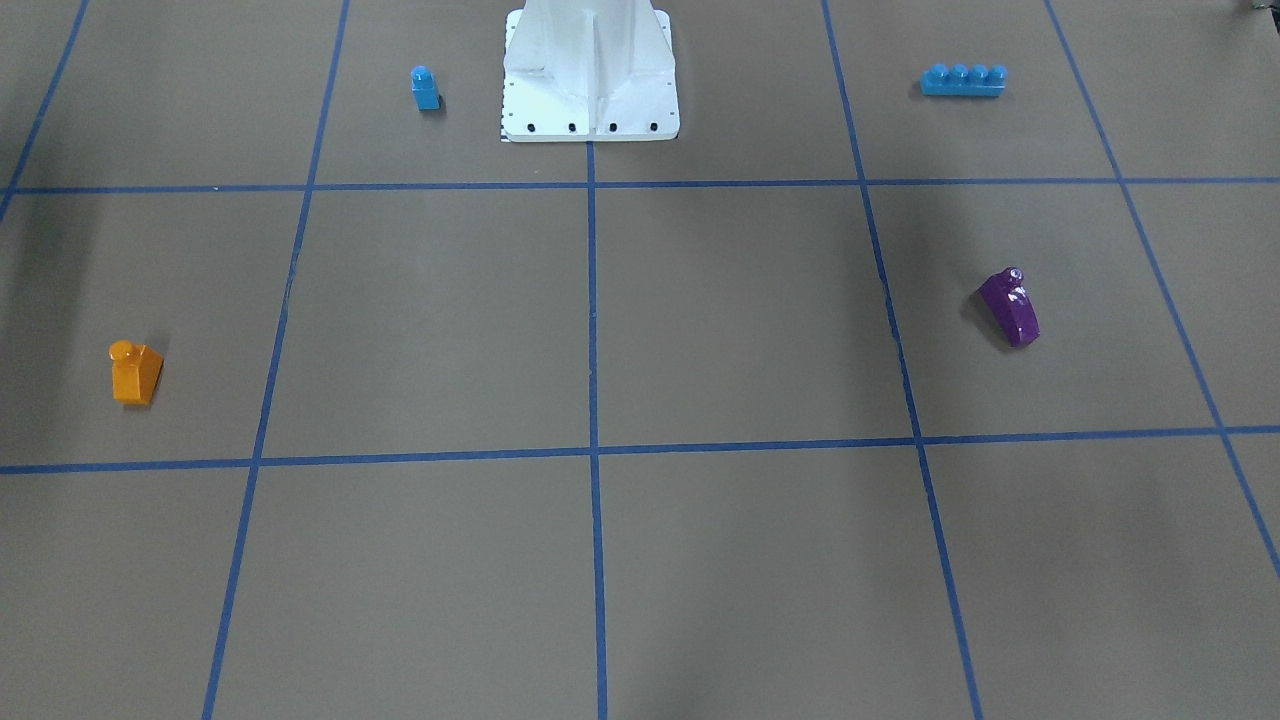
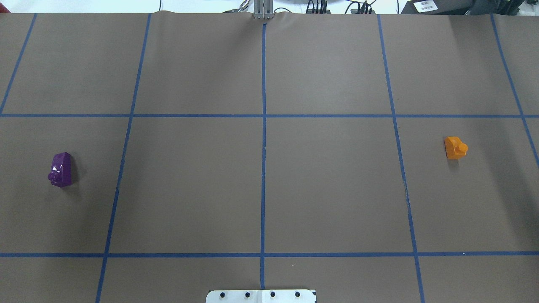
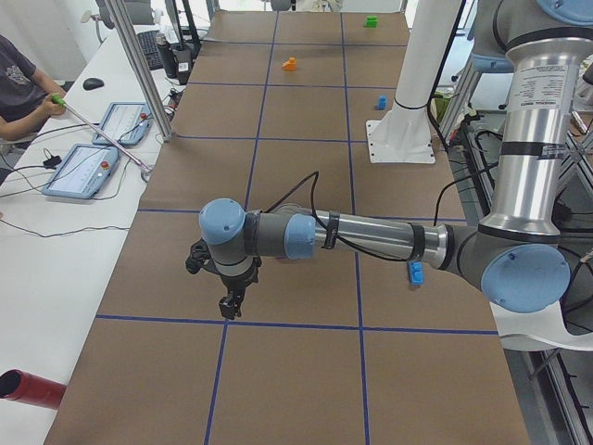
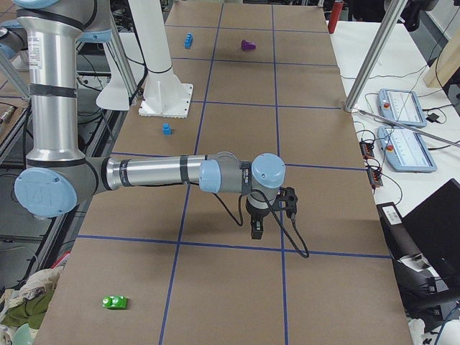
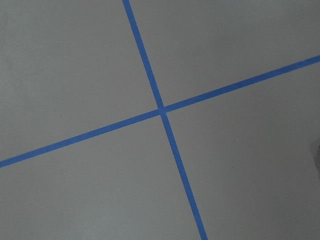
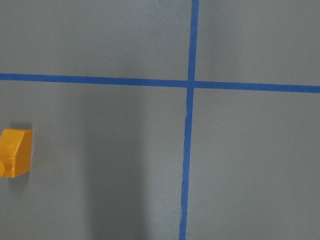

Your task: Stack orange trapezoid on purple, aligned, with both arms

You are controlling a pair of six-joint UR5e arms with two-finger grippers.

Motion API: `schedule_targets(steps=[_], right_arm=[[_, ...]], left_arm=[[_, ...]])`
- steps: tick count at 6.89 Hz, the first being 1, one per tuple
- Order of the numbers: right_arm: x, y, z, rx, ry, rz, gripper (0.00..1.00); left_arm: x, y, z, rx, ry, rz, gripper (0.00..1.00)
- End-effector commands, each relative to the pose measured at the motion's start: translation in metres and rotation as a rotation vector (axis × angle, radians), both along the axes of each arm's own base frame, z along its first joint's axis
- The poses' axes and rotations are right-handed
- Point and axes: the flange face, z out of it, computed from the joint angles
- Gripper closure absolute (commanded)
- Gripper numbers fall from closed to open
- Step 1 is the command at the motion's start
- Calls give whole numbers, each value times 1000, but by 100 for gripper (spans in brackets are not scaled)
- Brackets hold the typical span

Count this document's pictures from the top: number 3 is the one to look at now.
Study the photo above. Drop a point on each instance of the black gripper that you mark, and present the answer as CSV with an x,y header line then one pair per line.
x,y
236,281

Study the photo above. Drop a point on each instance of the orange trapezoid block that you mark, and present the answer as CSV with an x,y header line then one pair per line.
x,y
290,64

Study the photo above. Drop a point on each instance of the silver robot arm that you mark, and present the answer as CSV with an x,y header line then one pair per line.
x,y
512,254

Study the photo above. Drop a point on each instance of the long blue block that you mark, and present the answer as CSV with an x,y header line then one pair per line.
x,y
415,273

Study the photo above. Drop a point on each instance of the near teach pendant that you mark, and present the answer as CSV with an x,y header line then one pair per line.
x,y
83,172

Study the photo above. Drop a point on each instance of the teach pendant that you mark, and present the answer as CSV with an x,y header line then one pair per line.
x,y
83,172
126,122

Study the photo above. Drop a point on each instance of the far teach pendant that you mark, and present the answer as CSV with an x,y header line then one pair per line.
x,y
126,122

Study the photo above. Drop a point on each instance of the red cylinder bottle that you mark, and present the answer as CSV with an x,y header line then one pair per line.
x,y
23,387

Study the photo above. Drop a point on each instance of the small blue block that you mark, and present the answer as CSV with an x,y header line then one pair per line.
x,y
381,102

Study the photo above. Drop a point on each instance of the black water bottle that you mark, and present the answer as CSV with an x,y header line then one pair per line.
x,y
166,55

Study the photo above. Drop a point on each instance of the black keyboard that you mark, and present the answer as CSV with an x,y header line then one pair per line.
x,y
147,41

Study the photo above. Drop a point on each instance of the black computer mouse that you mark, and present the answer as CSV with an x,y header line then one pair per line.
x,y
92,83

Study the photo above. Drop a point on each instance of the seated person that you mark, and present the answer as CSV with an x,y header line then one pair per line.
x,y
26,96

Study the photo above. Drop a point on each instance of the green block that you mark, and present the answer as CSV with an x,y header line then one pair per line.
x,y
371,21

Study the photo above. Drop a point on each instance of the white chair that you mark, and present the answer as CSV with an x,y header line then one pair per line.
x,y
537,331

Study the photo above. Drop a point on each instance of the aluminium frame post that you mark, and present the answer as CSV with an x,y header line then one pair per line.
x,y
123,24

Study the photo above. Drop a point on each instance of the white camera pedestal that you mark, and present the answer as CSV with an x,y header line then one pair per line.
x,y
403,135

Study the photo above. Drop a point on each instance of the green handled metal rod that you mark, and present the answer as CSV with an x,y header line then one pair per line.
x,y
56,99

